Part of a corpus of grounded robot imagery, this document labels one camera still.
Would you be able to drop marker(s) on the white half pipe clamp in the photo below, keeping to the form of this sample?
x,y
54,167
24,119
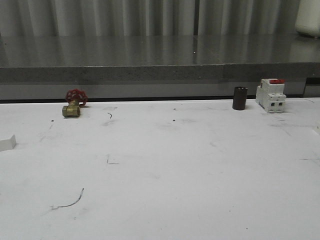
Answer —
x,y
8,143

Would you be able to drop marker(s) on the dark brown cylindrical coupling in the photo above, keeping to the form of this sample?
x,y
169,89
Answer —
x,y
239,98

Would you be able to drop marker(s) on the brass valve red handwheel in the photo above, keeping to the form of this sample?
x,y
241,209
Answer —
x,y
76,99

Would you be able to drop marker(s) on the grey stone counter ledge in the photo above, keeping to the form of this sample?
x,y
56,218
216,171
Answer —
x,y
43,69

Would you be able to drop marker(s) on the white container in background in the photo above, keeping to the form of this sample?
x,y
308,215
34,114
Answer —
x,y
308,18

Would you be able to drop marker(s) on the white circuit breaker red switch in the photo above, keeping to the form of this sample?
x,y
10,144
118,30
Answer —
x,y
270,95

